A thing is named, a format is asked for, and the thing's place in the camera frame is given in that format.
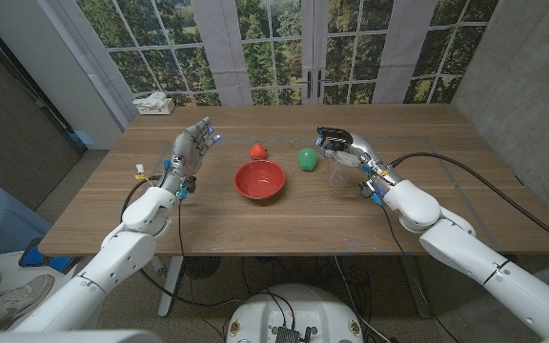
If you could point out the red bowl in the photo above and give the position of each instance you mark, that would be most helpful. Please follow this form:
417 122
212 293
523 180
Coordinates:
260 183

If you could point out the blue flat pad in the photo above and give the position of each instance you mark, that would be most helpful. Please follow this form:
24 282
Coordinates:
41 259

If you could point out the small red fruit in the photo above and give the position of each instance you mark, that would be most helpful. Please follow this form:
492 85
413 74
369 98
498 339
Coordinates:
258 152

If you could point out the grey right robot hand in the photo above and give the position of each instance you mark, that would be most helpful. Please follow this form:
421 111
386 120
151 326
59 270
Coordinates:
365 150

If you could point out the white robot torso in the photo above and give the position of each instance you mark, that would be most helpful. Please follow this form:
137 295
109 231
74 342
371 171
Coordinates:
293 309

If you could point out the black round fan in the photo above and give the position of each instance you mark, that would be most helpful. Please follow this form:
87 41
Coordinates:
201 267

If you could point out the clear spray bottle black head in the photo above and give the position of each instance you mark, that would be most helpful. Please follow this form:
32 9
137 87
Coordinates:
339 176

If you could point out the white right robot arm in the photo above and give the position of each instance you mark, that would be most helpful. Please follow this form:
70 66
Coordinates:
470 257

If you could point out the grey table leg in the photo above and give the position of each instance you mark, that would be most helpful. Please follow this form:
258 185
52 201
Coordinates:
415 286

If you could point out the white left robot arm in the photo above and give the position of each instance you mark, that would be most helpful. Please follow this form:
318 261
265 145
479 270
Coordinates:
112 257

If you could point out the white table leg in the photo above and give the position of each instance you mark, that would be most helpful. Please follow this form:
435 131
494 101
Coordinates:
169 286

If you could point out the printed window forest backdrop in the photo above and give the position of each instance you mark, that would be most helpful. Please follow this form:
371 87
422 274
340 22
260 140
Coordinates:
265 57

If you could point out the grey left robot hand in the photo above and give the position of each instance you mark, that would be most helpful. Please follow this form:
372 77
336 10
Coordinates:
186 152

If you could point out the white tissue box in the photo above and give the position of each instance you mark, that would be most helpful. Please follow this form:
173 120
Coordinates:
155 106

